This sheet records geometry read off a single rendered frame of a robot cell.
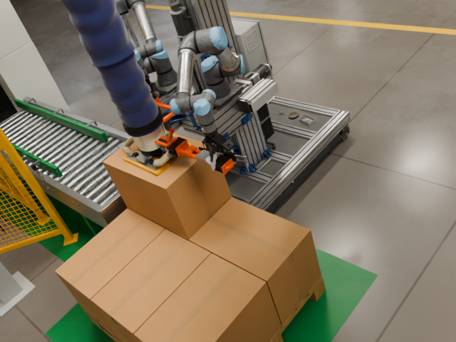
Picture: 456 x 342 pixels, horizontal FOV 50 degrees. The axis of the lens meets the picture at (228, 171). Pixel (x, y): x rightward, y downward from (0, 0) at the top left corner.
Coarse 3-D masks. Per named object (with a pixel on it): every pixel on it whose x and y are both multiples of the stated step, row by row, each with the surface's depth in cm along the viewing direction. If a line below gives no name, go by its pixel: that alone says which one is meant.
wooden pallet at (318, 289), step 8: (320, 280) 292; (312, 288) 287; (320, 288) 295; (312, 296) 295; (320, 296) 297; (304, 304) 285; (296, 312) 280; (96, 320) 312; (288, 320) 276; (104, 328) 320; (280, 328) 274; (112, 336) 314; (280, 336) 274
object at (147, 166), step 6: (126, 156) 295; (132, 156) 292; (132, 162) 288; (138, 162) 285; (150, 162) 279; (144, 168) 281; (150, 168) 278; (156, 168) 276; (162, 168) 275; (156, 174) 274
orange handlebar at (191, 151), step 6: (156, 102) 310; (168, 108) 302; (168, 114) 295; (174, 114) 297; (162, 138) 277; (162, 144) 272; (180, 150) 262; (186, 150) 260; (192, 150) 258; (198, 150) 258; (186, 156) 261; (192, 156) 256; (228, 168) 240
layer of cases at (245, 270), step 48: (96, 240) 309; (144, 240) 297; (192, 240) 286; (240, 240) 275; (288, 240) 266; (96, 288) 277; (144, 288) 267; (192, 288) 258; (240, 288) 250; (288, 288) 267; (144, 336) 243; (192, 336) 236; (240, 336) 245
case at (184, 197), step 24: (192, 144) 290; (120, 168) 290; (168, 168) 277; (192, 168) 274; (120, 192) 315; (144, 192) 287; (168, 192) 265; (192, 192) 279; (216, 192) 295; (168, 216) 286; (192, 216) 285
